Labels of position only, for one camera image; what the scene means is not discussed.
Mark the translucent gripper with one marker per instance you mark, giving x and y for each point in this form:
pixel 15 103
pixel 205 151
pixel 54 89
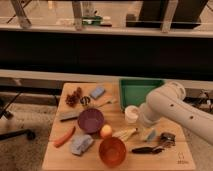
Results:
pixel 144 132

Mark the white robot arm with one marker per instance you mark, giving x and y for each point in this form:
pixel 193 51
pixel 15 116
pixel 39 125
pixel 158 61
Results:
pixel 168 101

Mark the small blue cup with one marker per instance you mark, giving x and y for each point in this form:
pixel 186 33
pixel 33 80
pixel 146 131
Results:
pixel 151 135

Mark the white paper cup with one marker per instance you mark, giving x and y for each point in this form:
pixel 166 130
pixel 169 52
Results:
pixel 131 114

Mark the metal clip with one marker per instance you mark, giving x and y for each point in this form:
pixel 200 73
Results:
pixel 167 140

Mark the orange bowl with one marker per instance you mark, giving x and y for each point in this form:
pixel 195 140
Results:
pixel 112 151

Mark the yellow red apple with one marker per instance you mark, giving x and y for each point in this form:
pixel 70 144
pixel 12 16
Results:
pixel 106 131

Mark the green plastic tray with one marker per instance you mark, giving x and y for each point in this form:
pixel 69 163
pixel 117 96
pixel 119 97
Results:
pixel 134 91

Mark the wooden spoon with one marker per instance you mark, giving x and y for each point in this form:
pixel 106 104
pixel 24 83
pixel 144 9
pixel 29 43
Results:
pixel 111 101

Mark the purple bowl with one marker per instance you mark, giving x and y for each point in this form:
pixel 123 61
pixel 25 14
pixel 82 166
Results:
pixel 91 120

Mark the blue sponge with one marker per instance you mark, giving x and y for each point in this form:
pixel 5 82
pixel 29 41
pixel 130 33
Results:
pixel 97 92

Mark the blue crumpled cloth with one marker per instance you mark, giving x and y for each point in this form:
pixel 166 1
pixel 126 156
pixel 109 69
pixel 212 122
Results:
pixel 80 143

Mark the black white round object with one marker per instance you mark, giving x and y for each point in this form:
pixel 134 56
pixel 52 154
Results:
pixel 85 100

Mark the brown grape bunch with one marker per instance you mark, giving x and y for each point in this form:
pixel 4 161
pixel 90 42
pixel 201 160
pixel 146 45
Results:
pixel 73 99

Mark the office chair base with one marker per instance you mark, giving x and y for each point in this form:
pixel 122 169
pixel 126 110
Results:
pixel 12 128

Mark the green background box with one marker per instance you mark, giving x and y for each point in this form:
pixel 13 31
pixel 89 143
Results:
pixel 92 21

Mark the black handled tool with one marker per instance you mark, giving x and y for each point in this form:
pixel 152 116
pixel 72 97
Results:
pixel 147 150

